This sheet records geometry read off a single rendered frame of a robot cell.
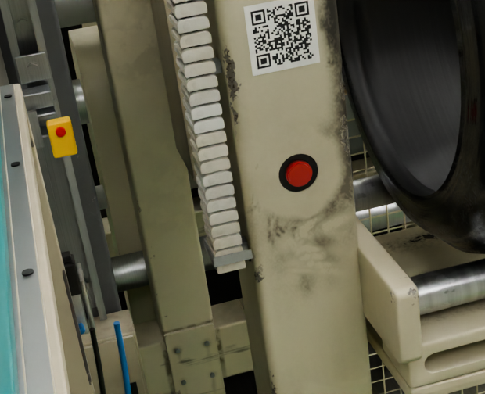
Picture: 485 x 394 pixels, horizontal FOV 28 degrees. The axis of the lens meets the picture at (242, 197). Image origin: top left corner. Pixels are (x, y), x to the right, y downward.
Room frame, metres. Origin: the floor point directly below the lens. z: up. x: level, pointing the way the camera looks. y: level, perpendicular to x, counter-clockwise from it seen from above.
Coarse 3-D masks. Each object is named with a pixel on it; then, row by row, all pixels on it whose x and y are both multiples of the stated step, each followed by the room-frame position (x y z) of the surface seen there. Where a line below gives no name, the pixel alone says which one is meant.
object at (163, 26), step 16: (160, 0) 1.40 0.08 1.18; (160, 16) 1.43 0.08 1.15; (160, 32) 1.46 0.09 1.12; (160, 48) 1.49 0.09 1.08; (176, 64) 1.37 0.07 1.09; (176, 80) 1.37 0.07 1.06; (176, 96) 1.40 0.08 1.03; (176, 112) 1.43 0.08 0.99; (176, 128) 1.47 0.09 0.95; (176, 144) 1.50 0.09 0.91; (192, 160) 1.37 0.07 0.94; (192, 176) 1.37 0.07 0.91
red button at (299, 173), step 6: (294, 162) 0.99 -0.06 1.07; (300, 162) 0.99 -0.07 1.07; (306, 162) 1.00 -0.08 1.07; (288, 168) 0.99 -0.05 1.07; (294, 168) 0.99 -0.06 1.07; (300, 168) 0.99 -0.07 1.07; (306, 168) 0.99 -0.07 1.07; (288, 174) 0.99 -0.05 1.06; (294, 174) 0.99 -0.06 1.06; (300, 174) 0.99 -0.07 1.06; (306, 174) 0.99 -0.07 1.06; (288, 180) 0.99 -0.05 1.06; (294, 180) 0.99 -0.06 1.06; (300, 180) 0.99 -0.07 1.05; (306, 180) 0.99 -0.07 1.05
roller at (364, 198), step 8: (376, 176) 1.25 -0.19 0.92; (360, 184) 1.23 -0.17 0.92; (368, 184) 1.23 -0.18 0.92; (376, 184) 1.23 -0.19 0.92; (360, 192) 1.22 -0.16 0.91; (368, 192) 1.23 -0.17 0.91; (376, 192) 1.23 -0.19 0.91; (384, 192) 1.23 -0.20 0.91; (360, 200) 1.22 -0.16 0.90; (368, 200) 1.22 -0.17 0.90; (376, 200) 1.22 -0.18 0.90; (384, 200) 1.23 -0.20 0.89; (392, 200) 1.23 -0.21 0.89; (360, 208) 1.22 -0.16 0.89; (368, 208) 1.23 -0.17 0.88
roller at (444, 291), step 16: (432, 272) 0.97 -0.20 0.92; (448, 272) 0.97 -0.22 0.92; (464, 272) 0.96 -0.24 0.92; (480, 272) 0.96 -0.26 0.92; (432, 288) 0.95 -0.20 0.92; (448, 288) 0.95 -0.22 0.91; (464, 288) 0.95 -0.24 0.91; (480, 288) 0.95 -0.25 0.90; (432, 304) 0.94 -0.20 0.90; (448, 304) 0.95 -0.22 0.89
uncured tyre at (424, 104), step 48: (336, 0) 1.30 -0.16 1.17; (384, 0) 1.38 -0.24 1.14; (432, 0) 1.39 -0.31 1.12; (480, 0) 0.89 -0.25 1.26; (384, 48) 1.36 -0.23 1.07; (432, 48) 1.37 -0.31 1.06; (480, 48) 0.89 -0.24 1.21; (384, 96) 1.32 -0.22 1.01; (432, 96) 1.33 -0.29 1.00; (480, 96) 0.89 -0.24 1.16; (384, 144) 1.19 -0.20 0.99; (432, 144) 1.27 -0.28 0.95; (480, 144) 0.89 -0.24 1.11; (432, 192) 1.05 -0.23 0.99; (480, 192) 0.90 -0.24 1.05; (480, 240) 0.95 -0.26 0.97
